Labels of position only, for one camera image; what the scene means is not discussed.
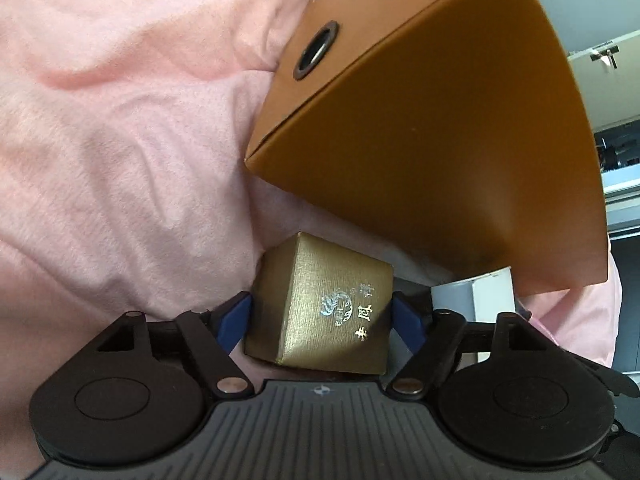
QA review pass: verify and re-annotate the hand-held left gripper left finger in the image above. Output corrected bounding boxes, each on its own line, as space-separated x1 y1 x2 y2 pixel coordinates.
96 291 253 399

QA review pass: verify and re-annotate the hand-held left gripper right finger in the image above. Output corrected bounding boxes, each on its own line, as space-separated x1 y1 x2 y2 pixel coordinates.
382 291 548 400

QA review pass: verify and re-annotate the small gold gift box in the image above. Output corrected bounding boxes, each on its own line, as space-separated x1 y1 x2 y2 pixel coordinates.
243 231 396 376

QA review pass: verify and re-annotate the large orange storage box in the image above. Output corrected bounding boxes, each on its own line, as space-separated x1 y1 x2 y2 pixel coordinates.
243 0 610 297

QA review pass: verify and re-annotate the white box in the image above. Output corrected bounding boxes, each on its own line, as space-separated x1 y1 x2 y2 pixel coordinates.
431 266 518 324

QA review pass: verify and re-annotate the pink printed bed sheet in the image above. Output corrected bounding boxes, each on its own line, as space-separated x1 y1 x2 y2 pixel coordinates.
0 0 623 466

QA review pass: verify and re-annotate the white cabinet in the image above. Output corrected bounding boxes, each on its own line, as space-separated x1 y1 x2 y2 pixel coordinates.
567 31 640 136

